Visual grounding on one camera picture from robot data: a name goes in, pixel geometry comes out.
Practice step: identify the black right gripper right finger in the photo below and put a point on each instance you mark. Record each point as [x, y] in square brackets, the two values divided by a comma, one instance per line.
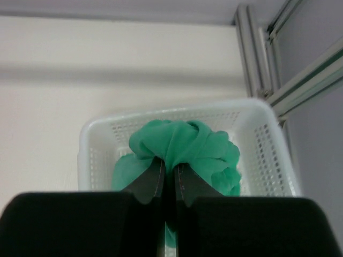
[210, 224]

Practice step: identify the white plastic basket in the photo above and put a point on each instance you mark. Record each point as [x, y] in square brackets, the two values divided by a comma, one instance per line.
[264, 164]

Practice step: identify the green tank top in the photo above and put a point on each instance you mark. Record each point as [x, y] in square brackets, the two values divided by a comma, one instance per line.
[211, 155]

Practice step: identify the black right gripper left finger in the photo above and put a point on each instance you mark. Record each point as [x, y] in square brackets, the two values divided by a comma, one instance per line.
[123, 223]

